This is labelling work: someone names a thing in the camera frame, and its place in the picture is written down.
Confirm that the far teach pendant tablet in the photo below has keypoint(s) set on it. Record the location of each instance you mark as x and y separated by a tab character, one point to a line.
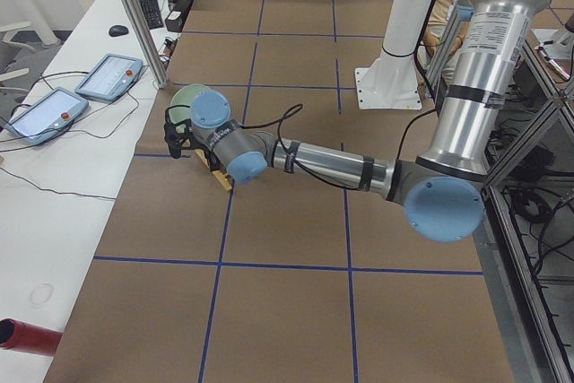
110	78

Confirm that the light green plate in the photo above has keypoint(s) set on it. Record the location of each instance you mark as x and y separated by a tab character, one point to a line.
181	101

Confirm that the black box on desk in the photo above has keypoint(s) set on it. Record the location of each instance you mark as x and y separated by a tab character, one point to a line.
177	17

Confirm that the near teach pendant tablet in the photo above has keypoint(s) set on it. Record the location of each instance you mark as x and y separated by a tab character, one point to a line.
48	117

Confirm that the red cylinder tube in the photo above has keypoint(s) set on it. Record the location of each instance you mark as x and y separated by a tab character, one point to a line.
24	337

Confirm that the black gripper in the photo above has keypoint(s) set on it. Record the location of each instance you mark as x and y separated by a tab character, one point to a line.
197	145

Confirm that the white desk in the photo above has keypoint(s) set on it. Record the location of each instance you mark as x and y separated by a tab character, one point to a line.
47	239

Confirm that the blue tape grid lines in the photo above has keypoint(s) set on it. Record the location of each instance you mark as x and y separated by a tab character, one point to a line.
287	279

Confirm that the wooden dish rack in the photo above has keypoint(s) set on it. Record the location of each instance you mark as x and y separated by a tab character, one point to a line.
222	178

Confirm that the aluminium frame rack right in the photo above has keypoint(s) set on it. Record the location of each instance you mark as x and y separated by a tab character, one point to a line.
529	235

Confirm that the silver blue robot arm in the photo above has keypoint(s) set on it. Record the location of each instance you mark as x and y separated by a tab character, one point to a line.
439	191

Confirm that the teach pendant tablet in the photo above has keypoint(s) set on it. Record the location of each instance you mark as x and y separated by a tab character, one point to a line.
48	117
110	78

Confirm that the black keyboard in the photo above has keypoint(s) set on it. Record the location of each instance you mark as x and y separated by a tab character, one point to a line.
152	13

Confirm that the aluminium frame post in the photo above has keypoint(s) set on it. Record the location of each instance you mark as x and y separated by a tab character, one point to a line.
144	37

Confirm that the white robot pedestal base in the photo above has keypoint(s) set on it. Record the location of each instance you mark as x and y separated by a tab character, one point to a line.
391	81

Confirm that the person in beige shorts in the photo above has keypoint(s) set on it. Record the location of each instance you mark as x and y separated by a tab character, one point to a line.
439	16

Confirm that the black computer mouse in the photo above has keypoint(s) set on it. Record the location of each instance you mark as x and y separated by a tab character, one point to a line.
118	30

